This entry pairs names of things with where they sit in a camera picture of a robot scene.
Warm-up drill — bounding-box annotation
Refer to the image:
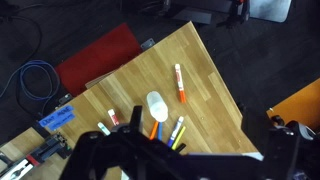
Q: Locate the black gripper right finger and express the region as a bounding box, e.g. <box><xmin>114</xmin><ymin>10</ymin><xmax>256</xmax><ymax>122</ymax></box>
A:
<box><xmin>240</xmin><ymin>106</ymin><xmax>271</xmax><ymax>154</ymax></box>

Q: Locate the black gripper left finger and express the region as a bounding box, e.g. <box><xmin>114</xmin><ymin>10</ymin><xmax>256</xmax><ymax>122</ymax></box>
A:
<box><xmin>129</xmin><ymin>106</ymin><xmax>143</xmax><ymax>132</ymax></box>

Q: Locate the red capped white marker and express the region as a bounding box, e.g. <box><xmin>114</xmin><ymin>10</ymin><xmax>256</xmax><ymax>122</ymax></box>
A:
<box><xmin>108</xmin><ymin>109</ymin><xmax>120</xmax><ymax>126</ymax></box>

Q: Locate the white plastic bottle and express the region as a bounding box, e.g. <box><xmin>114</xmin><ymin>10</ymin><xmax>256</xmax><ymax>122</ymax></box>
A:
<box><xmin>147</xmin><ymin>91</ymin><xmax>168</xmax><ymax>122</ymax></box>

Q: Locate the green capped white marker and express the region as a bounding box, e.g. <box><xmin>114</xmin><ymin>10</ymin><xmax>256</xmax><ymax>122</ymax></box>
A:
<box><xmin>97</xmin><ymin>122</ymin><xmax>111</xmax><ymax>136</ymax></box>

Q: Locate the blue capped white marker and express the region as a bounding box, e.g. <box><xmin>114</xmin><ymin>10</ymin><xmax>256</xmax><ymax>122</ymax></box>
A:
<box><xmin>167</xmin><ymin>116</ymin><xmax>184</xmax><ymax>147</ymax></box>

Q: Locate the yellow marker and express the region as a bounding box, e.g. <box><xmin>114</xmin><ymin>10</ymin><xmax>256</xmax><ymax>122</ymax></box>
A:
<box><xmin>171</xmin><ymin>126</ymin><xmax>186</xmax><ymax>150</ymax></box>

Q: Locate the orange floor mat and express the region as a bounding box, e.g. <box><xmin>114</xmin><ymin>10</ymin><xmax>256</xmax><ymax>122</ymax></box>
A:
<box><xmin>266</xmin><ymin>78</ymin><xmax>320</xmax><ymax>130</ymax></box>

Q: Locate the black marker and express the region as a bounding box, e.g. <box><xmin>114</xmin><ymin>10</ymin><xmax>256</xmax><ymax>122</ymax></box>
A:
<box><xmin>175</xmin><ymin>143</ymin><xmax>187</xmax><ymax>153</ymax></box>

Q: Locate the orange capped white marker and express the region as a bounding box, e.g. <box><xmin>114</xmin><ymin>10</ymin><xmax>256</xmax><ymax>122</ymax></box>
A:
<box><xmin>175</xmin><ymin>64</ymin><xmax>186</xmax><ymax>103</ymax></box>

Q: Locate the blue tape label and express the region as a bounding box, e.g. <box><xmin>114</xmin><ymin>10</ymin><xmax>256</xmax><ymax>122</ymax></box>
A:
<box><xmin>39</xmin><ymin>105</ymin><xmax>75</xmax><ymax>131</ymax></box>

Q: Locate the table clamp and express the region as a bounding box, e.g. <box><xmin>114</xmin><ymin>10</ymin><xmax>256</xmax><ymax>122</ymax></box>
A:
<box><xmin>0</xmin><ymin>133</ymin><xmax>72</xmax><ymax>180</ymax></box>

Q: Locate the blue cable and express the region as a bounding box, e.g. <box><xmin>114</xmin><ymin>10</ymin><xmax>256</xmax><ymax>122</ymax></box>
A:
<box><xmin>0</xmin><ymin>59</ymin><xmax>61</xmax><ymax>118</ymax></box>

